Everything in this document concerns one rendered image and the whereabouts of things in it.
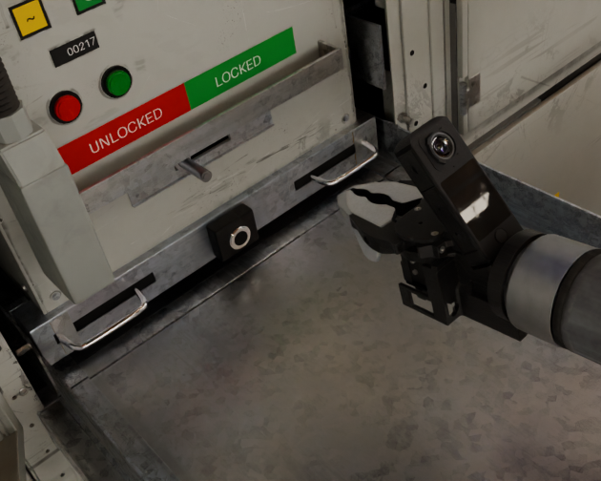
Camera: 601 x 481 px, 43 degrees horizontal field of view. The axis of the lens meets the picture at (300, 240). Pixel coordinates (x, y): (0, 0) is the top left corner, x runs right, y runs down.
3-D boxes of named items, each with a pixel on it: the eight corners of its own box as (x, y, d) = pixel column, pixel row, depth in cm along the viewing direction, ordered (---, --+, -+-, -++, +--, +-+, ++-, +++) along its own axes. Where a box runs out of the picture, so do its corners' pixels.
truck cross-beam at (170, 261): (379, 151, 111) (375, 115, 108) (48, 367, 88) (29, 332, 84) (355, 139, 115) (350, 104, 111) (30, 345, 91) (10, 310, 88)
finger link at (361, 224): (341, 237, 67) (413, 268, 61) (336, 221, 66) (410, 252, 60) (378, 210, 69) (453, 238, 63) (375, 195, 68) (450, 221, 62)
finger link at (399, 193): (351, 236, 75) (421, 264, 68) (338, 183, 72) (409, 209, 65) (374, 219, 76) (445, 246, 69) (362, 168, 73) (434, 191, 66)
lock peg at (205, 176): (217, 180, 87) (210, 152, 85) (201, 189, 86) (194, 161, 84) (186, 160, 91) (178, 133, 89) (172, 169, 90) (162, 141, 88)
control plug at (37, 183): (118, 281, 77) (57, 134, 65) (75, 307, 75) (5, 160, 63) (81, 248, 82) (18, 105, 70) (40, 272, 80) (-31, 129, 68)
